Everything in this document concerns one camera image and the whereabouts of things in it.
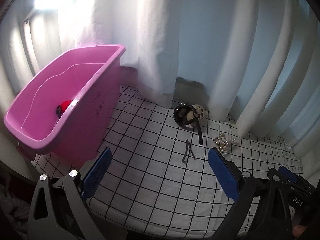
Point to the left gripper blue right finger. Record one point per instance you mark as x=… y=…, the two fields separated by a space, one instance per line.
x=227 y=173

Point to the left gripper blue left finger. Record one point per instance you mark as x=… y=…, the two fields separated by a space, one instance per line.
x=92 y=173

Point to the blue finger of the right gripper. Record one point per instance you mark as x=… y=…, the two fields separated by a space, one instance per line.
x=290 y=176

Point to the pearl hair claw clip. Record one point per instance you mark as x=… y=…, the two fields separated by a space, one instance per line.
x=222 y=142

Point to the dark snap hair clip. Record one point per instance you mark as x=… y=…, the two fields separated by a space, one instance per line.
x=188 y=153

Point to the beige sloth plush toy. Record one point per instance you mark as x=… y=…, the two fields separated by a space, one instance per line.
x=201 y=114

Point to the pink strawberry plush headband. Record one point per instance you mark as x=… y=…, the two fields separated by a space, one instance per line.
x=65 y=105

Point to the person right hand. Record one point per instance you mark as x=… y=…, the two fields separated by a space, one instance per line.
x=298 y=230

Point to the white checked bed sheet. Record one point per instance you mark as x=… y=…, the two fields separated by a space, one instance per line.
x=148 y=189

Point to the pink plastic storage bin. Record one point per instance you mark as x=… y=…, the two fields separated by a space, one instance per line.
x=90 y=77

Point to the white curtain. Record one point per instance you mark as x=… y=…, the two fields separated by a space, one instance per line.
x=256 y=60

